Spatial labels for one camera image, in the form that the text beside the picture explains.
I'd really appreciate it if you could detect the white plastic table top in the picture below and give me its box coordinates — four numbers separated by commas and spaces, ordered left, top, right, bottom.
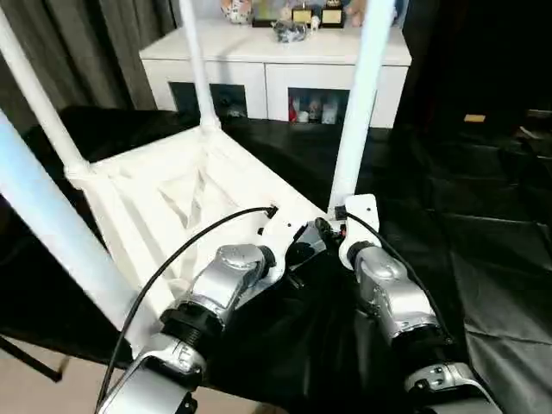
64, 122, 333, 359

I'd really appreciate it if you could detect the red and white bottle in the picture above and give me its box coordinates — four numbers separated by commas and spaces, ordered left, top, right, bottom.
289, 95, 311, 125

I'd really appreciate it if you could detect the black mat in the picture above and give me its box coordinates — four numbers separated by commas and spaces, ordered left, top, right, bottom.
0, 105, 552, 414

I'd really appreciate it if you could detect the white cabinet with glass doors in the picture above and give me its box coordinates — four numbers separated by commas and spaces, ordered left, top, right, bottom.
139, 19, 413, 129

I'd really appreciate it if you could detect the black and white bundle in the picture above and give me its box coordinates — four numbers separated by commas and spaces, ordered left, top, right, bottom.
271, 19, 310, 45

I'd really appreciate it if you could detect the white spotted plush toy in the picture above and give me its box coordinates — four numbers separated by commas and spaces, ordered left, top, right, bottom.
222, 0, 254, 25

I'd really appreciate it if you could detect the black tripod stand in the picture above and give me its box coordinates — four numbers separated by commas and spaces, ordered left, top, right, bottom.
0, 336, 71, 384

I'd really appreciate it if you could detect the grey-green curtain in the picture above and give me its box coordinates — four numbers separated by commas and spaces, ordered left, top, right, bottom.
0, 0, 178, 130

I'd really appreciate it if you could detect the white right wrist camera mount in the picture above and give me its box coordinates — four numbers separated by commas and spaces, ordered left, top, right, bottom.
334, 194, 380, 272

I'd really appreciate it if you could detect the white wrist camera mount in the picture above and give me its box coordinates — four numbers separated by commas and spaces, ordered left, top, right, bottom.
334, 194, 380, 272
258, 209, 307, 285

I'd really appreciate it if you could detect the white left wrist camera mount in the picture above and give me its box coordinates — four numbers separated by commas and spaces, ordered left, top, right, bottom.
258, 209, 307, 285

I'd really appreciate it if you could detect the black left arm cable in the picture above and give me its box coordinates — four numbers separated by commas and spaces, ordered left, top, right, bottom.
94, 205, 278, 407

